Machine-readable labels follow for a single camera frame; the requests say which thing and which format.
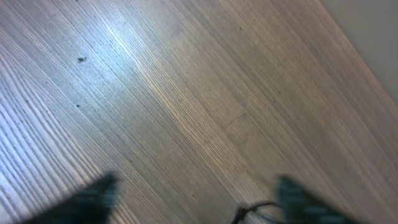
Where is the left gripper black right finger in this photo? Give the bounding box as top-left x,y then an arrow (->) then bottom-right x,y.
277,175 -> 361,224

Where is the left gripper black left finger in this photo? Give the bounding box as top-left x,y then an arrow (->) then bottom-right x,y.
22,173 -> 119,224

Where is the thin black usb cable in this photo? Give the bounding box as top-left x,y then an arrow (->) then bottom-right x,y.
231,200 -> 285,224

